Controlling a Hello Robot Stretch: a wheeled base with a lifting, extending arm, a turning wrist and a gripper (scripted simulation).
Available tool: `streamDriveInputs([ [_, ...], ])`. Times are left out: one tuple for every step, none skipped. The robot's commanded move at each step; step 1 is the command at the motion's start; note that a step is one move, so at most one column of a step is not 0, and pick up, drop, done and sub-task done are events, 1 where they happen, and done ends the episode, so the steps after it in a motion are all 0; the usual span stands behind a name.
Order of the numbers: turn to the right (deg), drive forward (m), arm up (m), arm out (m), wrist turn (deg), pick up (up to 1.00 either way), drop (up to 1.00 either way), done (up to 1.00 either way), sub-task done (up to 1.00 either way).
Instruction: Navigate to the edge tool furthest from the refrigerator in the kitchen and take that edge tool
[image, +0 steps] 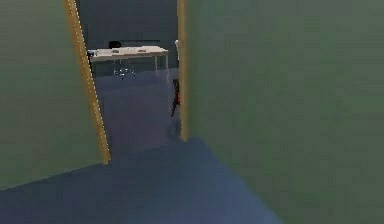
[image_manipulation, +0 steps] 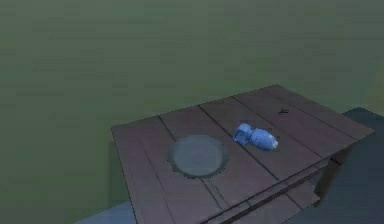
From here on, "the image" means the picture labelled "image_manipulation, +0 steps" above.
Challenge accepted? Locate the grey round plate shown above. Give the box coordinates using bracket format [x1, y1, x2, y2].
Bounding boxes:
[167, 134, 230, 179]

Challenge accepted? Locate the blue lying bottle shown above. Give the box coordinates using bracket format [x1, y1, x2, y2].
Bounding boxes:
[231, 122, 279, 152]

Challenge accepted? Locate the brown wooden plank table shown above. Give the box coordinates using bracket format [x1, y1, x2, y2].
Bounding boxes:
[111, 83, 376, 224]

